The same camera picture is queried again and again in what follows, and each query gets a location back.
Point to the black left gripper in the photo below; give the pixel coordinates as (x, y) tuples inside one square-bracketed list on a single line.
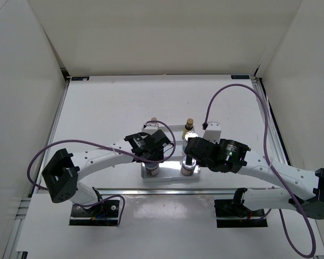
[(159, 155)]

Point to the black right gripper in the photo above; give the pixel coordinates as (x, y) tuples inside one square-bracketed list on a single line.
[(188, 160)]

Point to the short spice jar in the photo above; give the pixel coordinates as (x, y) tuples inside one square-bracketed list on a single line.
[(188, 169), (152, 168)]

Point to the tall blue-label shaker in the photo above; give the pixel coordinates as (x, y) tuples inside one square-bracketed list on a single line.
[(188, 135)]

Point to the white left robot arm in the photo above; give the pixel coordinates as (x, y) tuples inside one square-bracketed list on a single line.
[(64, 171)]

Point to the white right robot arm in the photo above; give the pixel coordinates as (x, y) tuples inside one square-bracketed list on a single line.
[(292, 188)]

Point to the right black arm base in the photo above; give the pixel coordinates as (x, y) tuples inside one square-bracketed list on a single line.
[(231, 213)]

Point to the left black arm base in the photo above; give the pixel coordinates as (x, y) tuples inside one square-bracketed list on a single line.
[(108, 213)]

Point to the white plastic organizer tray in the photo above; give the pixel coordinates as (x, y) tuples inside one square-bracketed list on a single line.
[(170, 169)]

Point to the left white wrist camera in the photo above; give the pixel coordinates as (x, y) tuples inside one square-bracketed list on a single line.
[(150, 127)]

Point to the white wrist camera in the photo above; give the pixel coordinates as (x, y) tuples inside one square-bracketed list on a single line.
[(212, 131), (150, 127)]

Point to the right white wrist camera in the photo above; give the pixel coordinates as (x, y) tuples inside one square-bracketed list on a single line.
[(212, 131)]

